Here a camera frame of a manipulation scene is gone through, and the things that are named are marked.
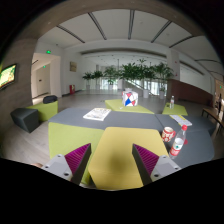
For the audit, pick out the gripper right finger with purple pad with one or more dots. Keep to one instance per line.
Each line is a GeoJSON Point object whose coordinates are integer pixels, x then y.
{"type": "Point", "coordinates": [152, 167]}

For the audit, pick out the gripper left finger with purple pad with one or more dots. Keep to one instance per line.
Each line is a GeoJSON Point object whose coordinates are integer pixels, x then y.
{"type": "Point", "coordinates": [71, 166]}

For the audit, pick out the clear water bottle red cap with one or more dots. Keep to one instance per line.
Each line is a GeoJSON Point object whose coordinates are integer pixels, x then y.
{"type": "Point", "coordinates": [178, 143]}

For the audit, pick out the distant clear water bottle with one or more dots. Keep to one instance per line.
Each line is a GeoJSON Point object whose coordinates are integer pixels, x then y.
{"type": "Point", "coordinates": [172, 100]}

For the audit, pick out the red and white mug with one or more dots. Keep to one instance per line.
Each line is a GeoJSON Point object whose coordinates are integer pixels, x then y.
{"type": "Point", "coordinates": [167, 134]}

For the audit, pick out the leaflet on grey seat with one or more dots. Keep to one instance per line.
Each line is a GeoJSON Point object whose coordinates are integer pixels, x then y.
{"type": "Point", "coordinates": [181, 120]}

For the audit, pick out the large grey seating platform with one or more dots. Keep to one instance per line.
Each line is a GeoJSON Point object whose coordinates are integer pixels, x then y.
{"type": "Point", "coordinates": [69, 130]}

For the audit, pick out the open magazine on grey seat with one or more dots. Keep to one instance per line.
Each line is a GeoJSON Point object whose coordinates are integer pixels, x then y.
{"type": "Point", "coordinates": [98, 114]}

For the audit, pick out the green cube ottoman left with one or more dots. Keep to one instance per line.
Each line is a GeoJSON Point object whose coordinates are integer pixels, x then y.
{"type": "Point", "coordinates": [45, 111]}

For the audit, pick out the dark grey cube ottoman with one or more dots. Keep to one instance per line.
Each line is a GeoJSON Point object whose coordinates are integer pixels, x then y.
{"type": "Point", "coordinates": [26, 119]}

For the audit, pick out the green seat under far bottle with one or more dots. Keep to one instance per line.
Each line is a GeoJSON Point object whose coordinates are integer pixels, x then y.
{"type": "Point", "coordinates": [176, 110]}

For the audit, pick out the green seat under cube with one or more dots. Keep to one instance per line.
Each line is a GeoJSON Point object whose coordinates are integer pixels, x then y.
{"type": "Point", "coordinates": [116, 105]}

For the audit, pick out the black bag on ottoman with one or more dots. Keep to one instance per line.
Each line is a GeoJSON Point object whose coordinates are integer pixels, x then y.
{"type": "Point", "coordinates": [49, 99]}

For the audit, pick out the red fire extinguisher box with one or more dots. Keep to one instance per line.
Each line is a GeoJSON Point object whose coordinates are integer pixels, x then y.
{"type": "Point", "coordinates": [72, 89]}

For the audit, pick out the wooden bench at right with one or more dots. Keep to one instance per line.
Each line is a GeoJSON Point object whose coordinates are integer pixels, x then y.
{"type": "Point", "coordinates": [212, 113]}

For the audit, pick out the row of potted plants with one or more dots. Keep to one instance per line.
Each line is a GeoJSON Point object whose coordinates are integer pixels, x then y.
{"type": "Point", "coordinates": [132, 72]}

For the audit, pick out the framed picture on wall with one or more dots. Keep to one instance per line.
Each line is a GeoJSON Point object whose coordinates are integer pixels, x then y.
{"type": "Point", "coordinates": [73, 66]}

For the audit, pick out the wall-mounted display screen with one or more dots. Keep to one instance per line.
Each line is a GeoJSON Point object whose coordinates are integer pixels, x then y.
{"type": "Point", "coordinates": [8, 76]}

